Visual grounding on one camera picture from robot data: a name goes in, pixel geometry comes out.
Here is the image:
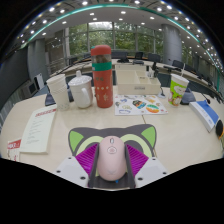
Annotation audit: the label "green printed paper cup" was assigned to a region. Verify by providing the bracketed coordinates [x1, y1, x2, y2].
[167, 73, 190, 107]

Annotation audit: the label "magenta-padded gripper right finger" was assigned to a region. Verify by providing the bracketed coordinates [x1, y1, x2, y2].
[124, 143, 168, 189]

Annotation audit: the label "white floor cabinet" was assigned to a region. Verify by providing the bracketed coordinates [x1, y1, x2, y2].
[34, 73, 45, 90]

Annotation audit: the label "white lidded ceramic mug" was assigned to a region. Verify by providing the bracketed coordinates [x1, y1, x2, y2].
[68, 70, 94, 110]

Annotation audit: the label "cat face mouse pad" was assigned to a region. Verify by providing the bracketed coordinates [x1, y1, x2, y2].
[67, 124, 158, 189]

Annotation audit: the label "pale yellow paper booklet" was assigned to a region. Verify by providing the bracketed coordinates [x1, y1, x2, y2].
[18, 104, 58, 155]

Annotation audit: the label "grey box appliance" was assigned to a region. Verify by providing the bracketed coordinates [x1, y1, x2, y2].
[23, 81, 38, 98]

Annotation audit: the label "pink computer mouse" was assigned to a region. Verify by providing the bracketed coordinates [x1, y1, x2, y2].
[96, 135, 128, 182]

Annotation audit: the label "colourful sticker sheet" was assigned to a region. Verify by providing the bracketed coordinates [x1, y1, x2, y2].
[114, 94, 169, 117]

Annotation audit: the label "blue and white book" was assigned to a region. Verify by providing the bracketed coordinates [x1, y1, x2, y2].
[188, 99, 220, 133]

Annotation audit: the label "white cardboard box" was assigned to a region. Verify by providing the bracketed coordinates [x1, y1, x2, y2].
[115, 63, 162, 96]

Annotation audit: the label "black-headed handheld microphone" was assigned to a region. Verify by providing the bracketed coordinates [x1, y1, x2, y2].
[214, 118, 224, 141]

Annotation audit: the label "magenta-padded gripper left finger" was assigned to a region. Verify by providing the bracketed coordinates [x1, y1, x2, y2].
[54, 143, 100, 188]

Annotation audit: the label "stacked white paper cups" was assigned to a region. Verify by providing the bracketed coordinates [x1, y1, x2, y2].
[45, 73, 71, 112]

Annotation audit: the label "red and white magazine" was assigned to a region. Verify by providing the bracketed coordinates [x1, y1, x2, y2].
[6, 138, 23, 163]

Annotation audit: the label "red bottle with green band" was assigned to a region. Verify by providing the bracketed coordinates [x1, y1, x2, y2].
[90, 44, 115, 109]

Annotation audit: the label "long curved conference table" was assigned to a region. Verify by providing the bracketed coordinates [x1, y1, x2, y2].
[49, 57, 214, 88]

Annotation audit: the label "ceiling lights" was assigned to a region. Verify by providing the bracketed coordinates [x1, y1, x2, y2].
[16, 0, 224, 74]

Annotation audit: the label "dark office chairs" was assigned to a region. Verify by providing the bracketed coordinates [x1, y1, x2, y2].
[68, 49, 221, 94]

